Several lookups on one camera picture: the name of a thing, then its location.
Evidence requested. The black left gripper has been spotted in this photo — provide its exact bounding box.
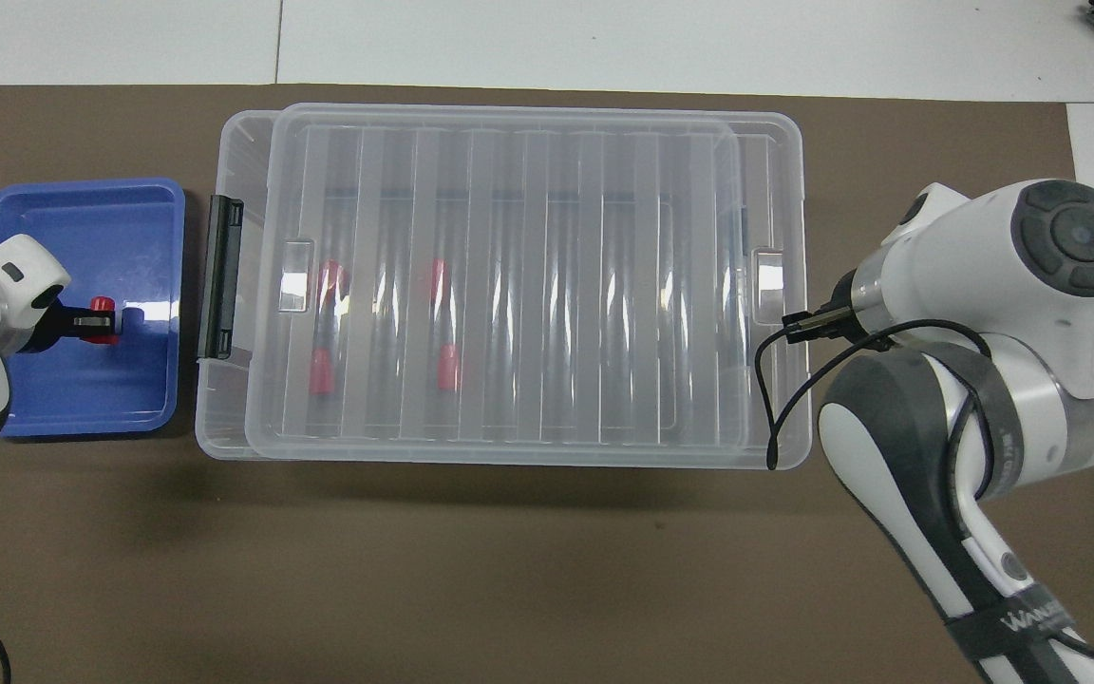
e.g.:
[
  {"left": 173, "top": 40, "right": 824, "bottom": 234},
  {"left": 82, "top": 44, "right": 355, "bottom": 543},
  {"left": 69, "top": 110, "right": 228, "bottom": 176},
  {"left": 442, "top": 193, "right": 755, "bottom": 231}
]
[{"left": 17, "top": 298, "right": 119, "bottom": 354}]

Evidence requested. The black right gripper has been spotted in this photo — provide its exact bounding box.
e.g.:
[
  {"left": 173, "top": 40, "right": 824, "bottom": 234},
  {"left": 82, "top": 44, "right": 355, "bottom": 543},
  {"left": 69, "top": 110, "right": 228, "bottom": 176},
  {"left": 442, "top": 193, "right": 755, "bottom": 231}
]
[{"left": 782, "top": 269, "right": 892, "bottom": 346}]

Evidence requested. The clear ribbed plastic lid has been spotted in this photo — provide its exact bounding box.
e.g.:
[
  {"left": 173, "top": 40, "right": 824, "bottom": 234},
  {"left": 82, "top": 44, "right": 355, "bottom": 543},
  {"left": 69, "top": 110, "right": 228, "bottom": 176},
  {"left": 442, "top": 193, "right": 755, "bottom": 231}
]
[{"left": 243, "top": 103, "right": 813, "bottom": 471}]

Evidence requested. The blue plastic tray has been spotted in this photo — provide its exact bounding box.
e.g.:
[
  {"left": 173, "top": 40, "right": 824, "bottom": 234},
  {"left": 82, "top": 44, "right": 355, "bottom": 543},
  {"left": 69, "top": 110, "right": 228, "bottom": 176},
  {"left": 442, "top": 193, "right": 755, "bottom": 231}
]
[{"left": 0, "top": 177, "right": 188, "bottom": 439}]

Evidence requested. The clear plastic storage box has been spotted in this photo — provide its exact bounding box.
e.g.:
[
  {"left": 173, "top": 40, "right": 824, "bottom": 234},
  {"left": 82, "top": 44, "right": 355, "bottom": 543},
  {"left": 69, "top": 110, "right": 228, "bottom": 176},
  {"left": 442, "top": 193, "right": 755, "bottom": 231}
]
[{"left": 194, "top": 109, "right": 753, "bottom": 463}]

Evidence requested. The brown table mat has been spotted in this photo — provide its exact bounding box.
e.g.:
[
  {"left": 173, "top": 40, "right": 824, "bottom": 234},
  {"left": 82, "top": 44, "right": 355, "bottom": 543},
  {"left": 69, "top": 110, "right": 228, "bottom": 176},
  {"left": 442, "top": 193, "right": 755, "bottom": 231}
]
[{"left": 0, "top": 84, "right": 1094, "bottom": 684}]

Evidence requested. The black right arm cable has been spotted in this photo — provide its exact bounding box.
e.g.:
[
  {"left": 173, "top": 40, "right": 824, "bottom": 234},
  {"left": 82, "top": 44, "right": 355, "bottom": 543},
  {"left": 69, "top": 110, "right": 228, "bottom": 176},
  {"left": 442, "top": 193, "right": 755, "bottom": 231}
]
[{"left": 754, "top": 318, "right": 996, "bottom": 503}]

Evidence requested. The black box latch handle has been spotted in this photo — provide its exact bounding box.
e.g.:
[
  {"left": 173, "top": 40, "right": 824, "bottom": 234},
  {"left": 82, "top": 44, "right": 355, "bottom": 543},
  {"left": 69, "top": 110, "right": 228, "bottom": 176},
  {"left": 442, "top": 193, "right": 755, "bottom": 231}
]
[{"left": 197, "top": 195, "right": 246, "bottom": 361}]

